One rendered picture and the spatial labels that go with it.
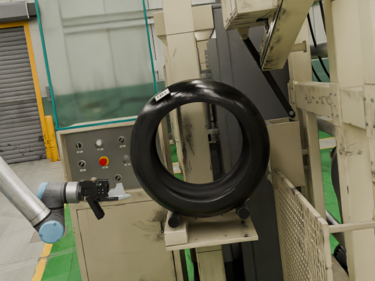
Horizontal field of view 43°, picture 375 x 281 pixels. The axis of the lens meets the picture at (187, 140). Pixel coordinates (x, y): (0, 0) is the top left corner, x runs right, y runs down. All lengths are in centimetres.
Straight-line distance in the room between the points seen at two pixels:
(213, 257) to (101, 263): 65
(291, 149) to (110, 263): 115
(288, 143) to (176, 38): 69
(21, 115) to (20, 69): 104
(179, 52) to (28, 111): 925
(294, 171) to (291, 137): 15
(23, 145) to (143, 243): 895
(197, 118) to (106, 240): 86
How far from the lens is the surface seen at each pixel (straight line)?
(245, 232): 198
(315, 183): 224
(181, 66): 217
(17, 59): 1131
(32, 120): 1128
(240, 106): 181
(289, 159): 218
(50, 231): 189
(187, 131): 219
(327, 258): 146
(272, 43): 181
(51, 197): 201
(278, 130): 215
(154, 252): 260
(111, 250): 262
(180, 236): 191
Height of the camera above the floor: 147
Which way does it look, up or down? 8 degrees down
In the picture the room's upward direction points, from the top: 8 degrees counter-clockwise
